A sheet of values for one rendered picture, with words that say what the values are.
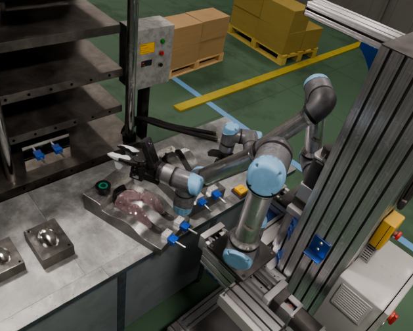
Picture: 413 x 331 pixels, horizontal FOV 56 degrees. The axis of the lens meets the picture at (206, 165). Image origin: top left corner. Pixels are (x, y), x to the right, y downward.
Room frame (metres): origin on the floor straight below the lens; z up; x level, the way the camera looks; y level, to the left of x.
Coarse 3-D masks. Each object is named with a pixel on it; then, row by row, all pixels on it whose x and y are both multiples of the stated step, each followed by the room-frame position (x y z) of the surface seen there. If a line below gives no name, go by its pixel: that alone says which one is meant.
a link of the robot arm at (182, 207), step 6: (174, 198) 1.01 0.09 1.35; (180, 198) 0.99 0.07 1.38; (186, 198) 0.99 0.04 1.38; (192, 198) 1.01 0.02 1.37; (174, 204) 1.01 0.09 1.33; (180, 204) 0.99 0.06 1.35; (186, 204) 0.99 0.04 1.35; (192, 204) 1.02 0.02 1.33; (174, 210) 1.00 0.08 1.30; (180, 210) 0.99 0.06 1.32; (186, 210) 0.99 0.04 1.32
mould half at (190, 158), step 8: (160, 152) 1.85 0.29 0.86; (168, 152) 1.87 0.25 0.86; (184, 152) 1.81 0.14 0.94; (160, 160) 1.69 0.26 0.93; (176, 160) 1.73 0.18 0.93; (192, 160) 1.78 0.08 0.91; (184, 168) 1.70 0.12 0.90; (192, 168) 1.73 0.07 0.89; (160, 184) 1.60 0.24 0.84; (216, 184) 1.64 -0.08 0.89; (168, 192) 1.55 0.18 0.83; (208, 192) 1.56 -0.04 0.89; (224, 192) 1.62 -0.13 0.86; (208, 200) 1.52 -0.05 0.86; (216, 200) 1.58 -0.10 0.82; (192, 208) 1.43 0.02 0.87; (200, 208) 1.48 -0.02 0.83
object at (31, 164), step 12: (60, 132) 1.73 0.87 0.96; (12, 144) 1.64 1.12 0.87; (24, 144) 1.56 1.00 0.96; (36, 144) 1.59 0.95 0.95; (48, 144) 1.64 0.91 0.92; (60, 144) 1.69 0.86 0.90; (24, 156) 1.54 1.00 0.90; (48, 156) 1.63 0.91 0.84; (60, 156) 1.69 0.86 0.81; (24, 168) 1.55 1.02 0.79
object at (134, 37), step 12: (132, 0) 1.98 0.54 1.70; (132, 12) 1.99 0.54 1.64; (132, 24) 1.99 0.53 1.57; (132, 36) 1.99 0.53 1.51; (132, 48) 1.99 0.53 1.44; (132, 60) 1.99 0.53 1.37; (132, 72) 1.99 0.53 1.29; (132, 84) 1.99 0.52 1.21; (132, 96) 1.99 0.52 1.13; (132, 108) 1.99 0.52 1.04; (132, 120) 2.00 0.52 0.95; (132, 132) 2.00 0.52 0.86
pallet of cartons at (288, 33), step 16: (240, 0) 6.14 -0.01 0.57; (256, 0) 5.93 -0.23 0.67; (272, 0) 5.72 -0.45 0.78; (288, 0) 5.87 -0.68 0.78; (240, 16) 6.11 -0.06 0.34; (256, 16) 5.91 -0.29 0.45; (272, 16) 5.66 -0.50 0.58; (288, 16) 5.48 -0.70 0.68; (304, 16) 5.61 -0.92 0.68; (256, 32) 5.82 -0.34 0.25; (272, 32) 5.61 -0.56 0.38; (288, 32) 5.43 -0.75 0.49; (304, 32) 5.69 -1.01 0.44; (320, 32) 5.95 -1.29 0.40; (256, 48) 5.80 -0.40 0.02; (272, 48) 5.56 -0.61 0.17; (288, 48) 5.50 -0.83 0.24; (304, 48) 5.77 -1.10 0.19
